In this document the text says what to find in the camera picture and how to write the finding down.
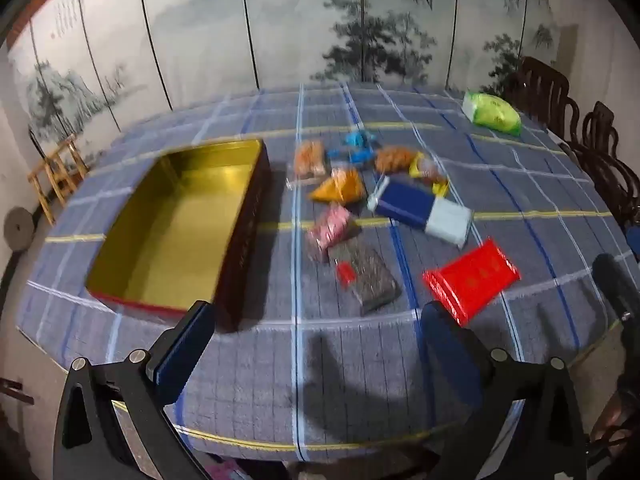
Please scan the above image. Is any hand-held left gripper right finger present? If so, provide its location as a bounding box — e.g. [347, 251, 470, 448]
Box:
[421, 301, 587, 480]

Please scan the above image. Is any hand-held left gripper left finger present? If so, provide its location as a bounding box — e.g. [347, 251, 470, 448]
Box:
[54, 300, 217, 480]

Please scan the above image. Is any red snack packet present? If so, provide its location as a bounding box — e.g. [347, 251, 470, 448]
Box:
[422, 237, 521, 327]

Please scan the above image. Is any dark grey red-label packet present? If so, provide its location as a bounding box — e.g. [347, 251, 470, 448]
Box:
[327, 240, 403, 317]

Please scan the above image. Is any red and gold tin box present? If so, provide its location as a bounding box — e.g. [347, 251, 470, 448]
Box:
[85, 139, 273, 333]

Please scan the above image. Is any dark blue box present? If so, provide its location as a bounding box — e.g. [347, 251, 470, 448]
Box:
[367, 175, 437, 231]

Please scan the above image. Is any pink snack packet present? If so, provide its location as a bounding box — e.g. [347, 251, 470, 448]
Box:
[306, 203, 354, 262]

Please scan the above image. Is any yellow-ended clear snack bag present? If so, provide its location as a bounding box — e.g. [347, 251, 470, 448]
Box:
[409, 154, 449, 197]

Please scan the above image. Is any orange snack packet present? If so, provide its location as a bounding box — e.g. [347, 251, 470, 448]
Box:
[308, 167, 367, 206]

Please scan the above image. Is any clear bag of fried snacks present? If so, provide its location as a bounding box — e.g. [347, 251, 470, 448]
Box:
[375, 146, 417, 177]
[291, 140, 329, 182]

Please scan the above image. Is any blue snack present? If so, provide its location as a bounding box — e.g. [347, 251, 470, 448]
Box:
[327, 130, 377, 166]

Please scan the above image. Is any dark carved wooden chair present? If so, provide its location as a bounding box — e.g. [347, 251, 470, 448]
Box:
[565, 142, 640, 233]
[580, 101, 619, 152]
[502, 56, 581, 131]

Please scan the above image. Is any blue plaid tablecloth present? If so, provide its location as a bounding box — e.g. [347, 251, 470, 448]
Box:
[15, 80, 640, 463]

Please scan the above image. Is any pale blue packet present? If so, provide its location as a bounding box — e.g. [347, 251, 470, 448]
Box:
[425, 197, 474, 249]

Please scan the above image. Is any dark wooden rack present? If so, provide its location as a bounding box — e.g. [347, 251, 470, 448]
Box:
[0, 377, 35, 407]

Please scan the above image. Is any green snack packet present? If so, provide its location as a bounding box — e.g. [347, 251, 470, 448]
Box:
[461, 90, 524, 137]

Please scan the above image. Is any round stone millstone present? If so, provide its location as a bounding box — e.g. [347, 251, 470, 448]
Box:
[4, 206, 35, 253]

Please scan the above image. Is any bamboo chair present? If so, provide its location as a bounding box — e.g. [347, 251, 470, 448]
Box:
[27, 134, 91, 226]

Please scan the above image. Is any painted landscape folding screen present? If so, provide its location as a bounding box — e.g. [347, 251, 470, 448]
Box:
[0, 0, 581, 161]

